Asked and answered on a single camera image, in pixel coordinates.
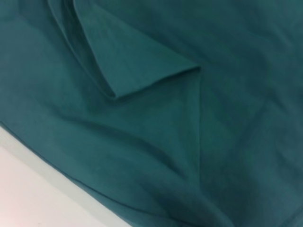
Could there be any blue shirt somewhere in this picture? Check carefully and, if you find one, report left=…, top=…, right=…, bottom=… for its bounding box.
left=0, top=0, right=303, bottom=227

